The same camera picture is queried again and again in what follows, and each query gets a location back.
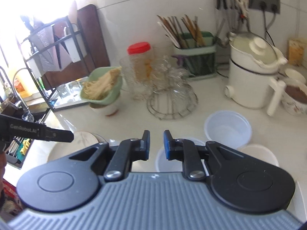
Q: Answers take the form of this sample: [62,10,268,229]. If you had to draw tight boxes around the yellow detergent bottle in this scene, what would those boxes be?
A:
[14,76,33,98]

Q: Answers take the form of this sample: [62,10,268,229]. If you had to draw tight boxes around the yellow cloth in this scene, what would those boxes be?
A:
[20,139,31,156]

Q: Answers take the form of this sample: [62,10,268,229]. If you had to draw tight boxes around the white electric cooking pot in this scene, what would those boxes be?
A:
[224,32,288,116]

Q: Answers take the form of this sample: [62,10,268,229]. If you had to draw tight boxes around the green chopstick holder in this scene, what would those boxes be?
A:
[172,31,216,80]

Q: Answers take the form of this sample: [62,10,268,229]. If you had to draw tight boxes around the black kitchen storage rack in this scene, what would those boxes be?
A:
[19,16,88,111]

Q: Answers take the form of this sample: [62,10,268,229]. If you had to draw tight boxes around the chrome sink faucet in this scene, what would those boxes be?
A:
[1,67,15,103]

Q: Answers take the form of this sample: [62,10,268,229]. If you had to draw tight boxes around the red lid plastic jar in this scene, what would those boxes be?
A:
[127,42,154,84]

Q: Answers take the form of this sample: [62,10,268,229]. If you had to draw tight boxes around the black sink drying rack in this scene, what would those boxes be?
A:
[4,109,50,170]

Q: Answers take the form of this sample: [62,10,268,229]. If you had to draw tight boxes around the black wall power outlet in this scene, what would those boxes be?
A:
[249,0,281,14]

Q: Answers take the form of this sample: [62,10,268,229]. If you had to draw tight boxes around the green bowl with noodles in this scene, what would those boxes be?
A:
[80,67,123,105]

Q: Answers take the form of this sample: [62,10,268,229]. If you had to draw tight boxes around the hanging utensil stand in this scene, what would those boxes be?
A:
[214,0,250,48]

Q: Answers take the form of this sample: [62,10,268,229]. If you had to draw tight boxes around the yellow packet by wall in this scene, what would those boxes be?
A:
[288,38,306,66]

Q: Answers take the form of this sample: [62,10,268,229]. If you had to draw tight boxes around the leaf pattern plate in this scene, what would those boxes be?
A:
[47,131,106,162]

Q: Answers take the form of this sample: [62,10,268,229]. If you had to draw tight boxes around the wine glass in sink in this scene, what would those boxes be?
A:
[22,111,34,122]

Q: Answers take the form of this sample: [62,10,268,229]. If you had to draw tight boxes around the white bowl orange foot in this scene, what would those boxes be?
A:
[89,95,121,116]

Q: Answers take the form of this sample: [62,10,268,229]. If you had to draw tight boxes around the person's left hand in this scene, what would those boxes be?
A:
[0,152,7,180]

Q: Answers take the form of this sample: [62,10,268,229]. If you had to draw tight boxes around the brown wooden cutting board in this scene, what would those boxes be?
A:
[42,4,110,90]

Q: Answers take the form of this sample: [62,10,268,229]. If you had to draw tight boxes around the metal wire cup rack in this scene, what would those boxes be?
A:
[146,83,198,121]

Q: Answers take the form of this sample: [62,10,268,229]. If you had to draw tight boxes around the floral ceramic bowl brown contents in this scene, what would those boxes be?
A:
[281,85,306,116]

